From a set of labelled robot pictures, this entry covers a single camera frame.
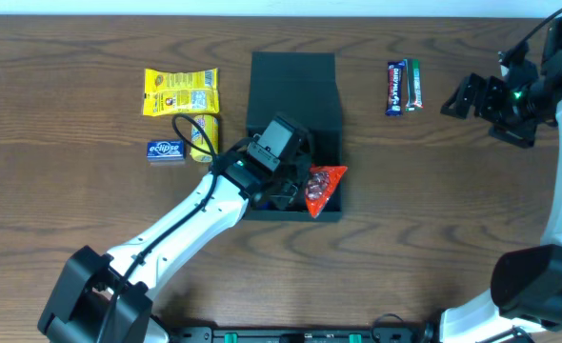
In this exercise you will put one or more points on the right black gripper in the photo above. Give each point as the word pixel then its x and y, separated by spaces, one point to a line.
pixel 486 95

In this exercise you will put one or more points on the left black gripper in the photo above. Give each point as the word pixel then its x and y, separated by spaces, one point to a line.
pixel 287 189

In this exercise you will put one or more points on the red candy bag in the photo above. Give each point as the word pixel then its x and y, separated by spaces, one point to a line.
pixel 321 186

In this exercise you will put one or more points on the dark green box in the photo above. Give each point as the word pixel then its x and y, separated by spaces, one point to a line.
pixel 302 87

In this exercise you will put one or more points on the yellow candy bag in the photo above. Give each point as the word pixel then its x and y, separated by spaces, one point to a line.
pixel 180 92

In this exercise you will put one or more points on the blue oreo cookie pack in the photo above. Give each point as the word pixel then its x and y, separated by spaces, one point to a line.
pixel 264 207

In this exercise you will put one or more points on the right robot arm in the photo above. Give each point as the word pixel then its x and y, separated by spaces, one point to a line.
pixel 525 295

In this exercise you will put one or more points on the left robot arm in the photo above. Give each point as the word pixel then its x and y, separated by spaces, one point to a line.
pixel 109 297

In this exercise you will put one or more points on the green chocolate bar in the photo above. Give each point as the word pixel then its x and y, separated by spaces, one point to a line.
pixel 415 101

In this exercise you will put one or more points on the purple dairy milk bar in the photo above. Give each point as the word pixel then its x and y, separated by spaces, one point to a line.
pixel 395 73

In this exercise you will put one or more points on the yellow candy roll tube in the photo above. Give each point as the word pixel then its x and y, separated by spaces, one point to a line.
pixel 208 124

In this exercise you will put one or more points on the blue eclipse mint tin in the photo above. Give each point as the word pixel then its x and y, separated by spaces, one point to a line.
pixel 166 150

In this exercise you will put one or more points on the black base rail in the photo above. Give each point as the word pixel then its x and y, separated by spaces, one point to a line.
pixel 388 333

